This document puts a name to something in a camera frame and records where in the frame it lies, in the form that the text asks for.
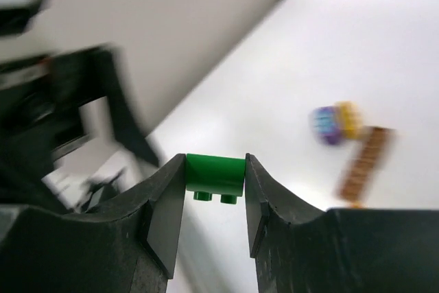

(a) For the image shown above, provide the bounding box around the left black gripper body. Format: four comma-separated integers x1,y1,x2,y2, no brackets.
1,45,160,211

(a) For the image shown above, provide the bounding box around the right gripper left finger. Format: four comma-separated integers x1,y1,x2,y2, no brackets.
1,154,185,292

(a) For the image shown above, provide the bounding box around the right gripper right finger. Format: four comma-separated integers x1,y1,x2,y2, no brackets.
245,154,438,292

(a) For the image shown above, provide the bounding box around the green sloped lego brick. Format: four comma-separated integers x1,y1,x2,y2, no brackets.
185,154,246,204

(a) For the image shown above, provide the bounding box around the lower brown lego plate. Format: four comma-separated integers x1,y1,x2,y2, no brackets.
336,159,379,209

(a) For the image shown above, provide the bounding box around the brown lego plate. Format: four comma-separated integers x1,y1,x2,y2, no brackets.
356,126,395,170
336,159,379,209

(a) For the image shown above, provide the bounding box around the purple paw lego brick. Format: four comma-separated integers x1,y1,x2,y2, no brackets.
310,106,343,145

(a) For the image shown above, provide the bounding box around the upper brown lego plate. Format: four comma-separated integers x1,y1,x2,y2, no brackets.
356,126,395,170

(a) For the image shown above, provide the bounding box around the yellow striped lego brick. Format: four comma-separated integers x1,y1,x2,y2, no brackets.
335,101,363,139

